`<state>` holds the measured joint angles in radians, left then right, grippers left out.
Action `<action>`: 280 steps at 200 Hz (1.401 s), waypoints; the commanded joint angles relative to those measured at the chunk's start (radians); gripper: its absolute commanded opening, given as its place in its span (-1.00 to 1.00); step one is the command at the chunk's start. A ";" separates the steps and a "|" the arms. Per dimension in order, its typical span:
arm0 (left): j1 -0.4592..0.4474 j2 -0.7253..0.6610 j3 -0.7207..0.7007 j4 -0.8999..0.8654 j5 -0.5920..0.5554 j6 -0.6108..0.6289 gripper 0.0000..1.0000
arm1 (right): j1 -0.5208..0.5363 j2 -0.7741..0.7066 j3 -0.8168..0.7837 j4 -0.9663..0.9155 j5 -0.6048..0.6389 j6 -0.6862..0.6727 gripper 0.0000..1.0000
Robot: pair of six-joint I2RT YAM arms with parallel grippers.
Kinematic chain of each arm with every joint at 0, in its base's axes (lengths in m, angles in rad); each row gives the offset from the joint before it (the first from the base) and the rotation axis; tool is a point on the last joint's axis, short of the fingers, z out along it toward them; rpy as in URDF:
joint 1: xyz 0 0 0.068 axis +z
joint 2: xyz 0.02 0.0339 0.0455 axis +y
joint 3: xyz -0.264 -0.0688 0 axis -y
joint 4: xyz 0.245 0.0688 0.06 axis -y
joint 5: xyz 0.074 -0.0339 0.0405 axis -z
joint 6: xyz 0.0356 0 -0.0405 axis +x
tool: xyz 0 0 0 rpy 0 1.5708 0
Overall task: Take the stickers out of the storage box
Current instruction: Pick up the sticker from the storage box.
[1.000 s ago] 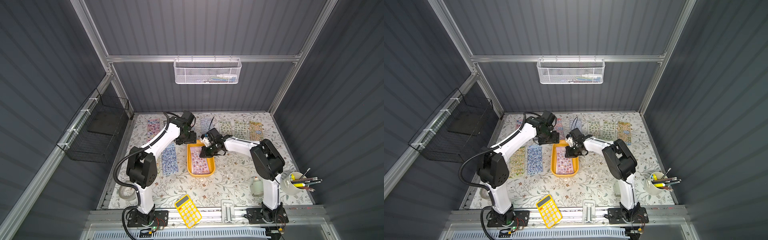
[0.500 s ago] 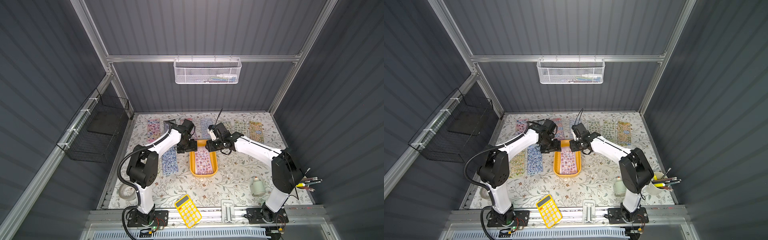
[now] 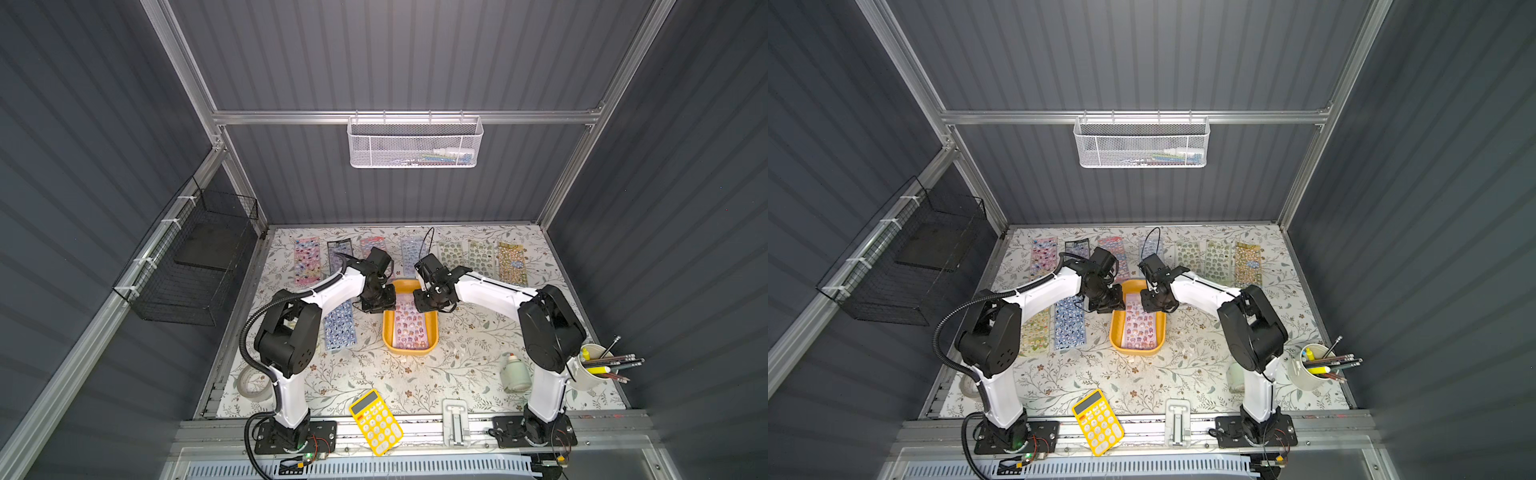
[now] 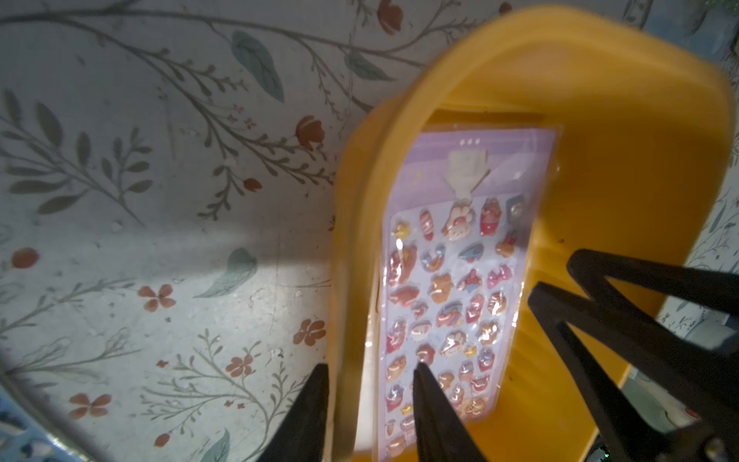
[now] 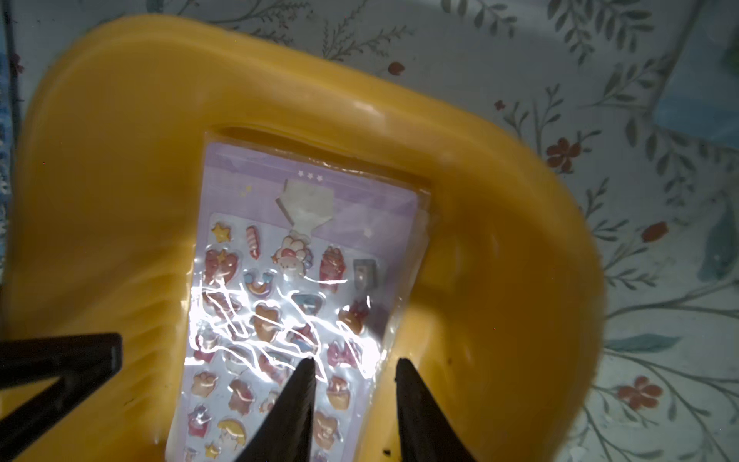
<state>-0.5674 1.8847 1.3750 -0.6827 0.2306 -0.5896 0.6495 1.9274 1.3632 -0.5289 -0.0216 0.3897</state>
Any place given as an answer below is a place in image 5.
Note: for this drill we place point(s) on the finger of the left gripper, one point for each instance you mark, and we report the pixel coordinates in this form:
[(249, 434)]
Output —
[(79, 365)]

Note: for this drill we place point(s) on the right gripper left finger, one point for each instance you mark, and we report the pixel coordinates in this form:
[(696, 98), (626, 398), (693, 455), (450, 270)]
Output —
[(286, 433)]

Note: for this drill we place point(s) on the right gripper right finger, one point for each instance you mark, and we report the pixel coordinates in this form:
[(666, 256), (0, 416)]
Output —
[(425, 433)]

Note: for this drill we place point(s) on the yellow storage tray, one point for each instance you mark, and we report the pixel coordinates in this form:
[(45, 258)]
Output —
[(505, 320)]

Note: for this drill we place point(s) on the lilac sweets sticker sheet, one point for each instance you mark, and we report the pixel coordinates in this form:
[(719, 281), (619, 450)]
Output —
[(295, 258)]

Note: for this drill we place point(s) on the pale blue jewel sticker sheet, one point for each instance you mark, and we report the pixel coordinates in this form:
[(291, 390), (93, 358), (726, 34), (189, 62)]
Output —
[(700, 98)]

